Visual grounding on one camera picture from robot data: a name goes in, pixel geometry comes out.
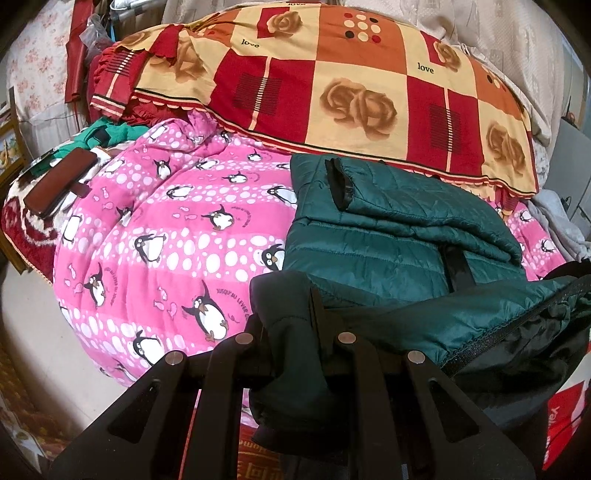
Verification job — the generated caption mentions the floral pink white curtain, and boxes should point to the floral pink white curtain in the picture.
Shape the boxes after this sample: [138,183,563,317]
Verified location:
[7,0,88,134]

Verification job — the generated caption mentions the green quilted puffer jacket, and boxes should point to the green quilted puffer jacket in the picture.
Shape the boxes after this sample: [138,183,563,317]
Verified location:
[249,154,591,455]

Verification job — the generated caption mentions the red patterned mat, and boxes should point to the red patterned mat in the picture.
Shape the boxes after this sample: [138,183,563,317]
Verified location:
[198,411,333,480]

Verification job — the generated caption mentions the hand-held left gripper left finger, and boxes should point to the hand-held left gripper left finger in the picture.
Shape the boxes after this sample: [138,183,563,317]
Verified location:
[48,318,274,480]

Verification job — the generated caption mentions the brown leather wallet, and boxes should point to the brown leather wallet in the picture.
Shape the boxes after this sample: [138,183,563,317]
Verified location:
[23,148,100,219]

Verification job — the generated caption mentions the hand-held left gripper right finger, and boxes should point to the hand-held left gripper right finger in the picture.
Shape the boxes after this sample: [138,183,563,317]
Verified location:
[308,285,537,480]

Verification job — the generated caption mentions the red hanging cloth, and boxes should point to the red hanging cloth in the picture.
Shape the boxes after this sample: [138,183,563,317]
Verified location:
[65,0,100,104]

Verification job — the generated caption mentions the red yellow rose print quilt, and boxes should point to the red yellow rose print quilt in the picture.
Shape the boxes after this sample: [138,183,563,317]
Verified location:
[90,0,539,199]

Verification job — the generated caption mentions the grey knitted clothes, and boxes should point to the grey knitted clothes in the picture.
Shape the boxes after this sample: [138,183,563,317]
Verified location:
[526,189,591,264]

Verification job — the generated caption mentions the clear plastic bag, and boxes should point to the clear plastic bag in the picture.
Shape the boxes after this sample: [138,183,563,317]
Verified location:
[78,14,114,51]

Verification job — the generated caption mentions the red cardboard box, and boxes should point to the red cardboard box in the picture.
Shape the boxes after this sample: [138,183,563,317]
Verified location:
[540,383,591,472]

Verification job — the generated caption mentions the red white patterned blanket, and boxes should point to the red white patterned blanket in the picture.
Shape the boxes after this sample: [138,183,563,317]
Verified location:
[0,152,112,282]

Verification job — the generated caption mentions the pink penguin print blanket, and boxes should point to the pink penguin print blanket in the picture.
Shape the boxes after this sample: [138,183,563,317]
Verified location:
[53,111,568,388]

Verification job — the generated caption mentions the green cloth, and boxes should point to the green cloth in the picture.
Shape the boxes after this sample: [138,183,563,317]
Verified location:
[69,117,148,151]

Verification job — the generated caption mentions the wooden framed picture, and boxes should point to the wooden framed picture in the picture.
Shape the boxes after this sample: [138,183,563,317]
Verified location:
[0,88,31,185]

